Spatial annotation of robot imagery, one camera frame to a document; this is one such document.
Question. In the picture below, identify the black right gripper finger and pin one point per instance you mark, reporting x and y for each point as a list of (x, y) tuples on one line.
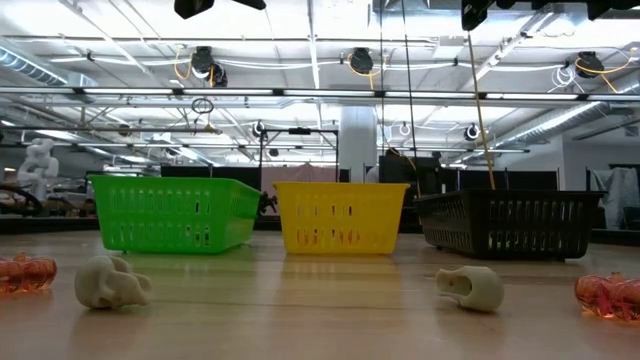
[(472, 12)]

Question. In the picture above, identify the white plastic skull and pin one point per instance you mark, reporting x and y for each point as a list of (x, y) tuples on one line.
[(107, 285), (477, 290)]

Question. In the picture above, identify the orange translucent plastic pumpkin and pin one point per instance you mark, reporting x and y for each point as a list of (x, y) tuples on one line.
[(607, 297)]

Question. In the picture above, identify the translucent pink toy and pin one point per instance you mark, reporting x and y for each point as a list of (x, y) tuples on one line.
[(27, 274)]

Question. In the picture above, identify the long linear light fixture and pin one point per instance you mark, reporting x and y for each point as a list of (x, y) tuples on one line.
[(125, 91)]

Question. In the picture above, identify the black metal stand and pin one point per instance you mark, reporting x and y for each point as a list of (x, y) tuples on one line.
[(300, 131)]

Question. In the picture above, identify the person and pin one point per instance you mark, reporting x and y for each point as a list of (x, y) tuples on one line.
[(392, 152)]

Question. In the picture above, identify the black partition panel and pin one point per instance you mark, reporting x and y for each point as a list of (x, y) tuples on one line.
[(425, 172)]

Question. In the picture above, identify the white square column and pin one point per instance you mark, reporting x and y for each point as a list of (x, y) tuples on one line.
[(358, 145)]

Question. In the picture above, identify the black plastic basket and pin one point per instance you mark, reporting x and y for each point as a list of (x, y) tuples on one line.
[(510, 195)]

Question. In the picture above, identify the grey plastic cover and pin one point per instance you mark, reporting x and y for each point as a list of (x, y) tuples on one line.
[(622, 195)]

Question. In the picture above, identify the green plastic basket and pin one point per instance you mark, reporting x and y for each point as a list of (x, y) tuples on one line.
[(165, 220)]

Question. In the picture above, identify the white robot figure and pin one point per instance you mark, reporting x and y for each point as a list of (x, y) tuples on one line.
[(37, 165)]

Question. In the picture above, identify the yellow plastic basket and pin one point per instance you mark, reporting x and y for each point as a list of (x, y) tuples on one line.
[(380, 220)]

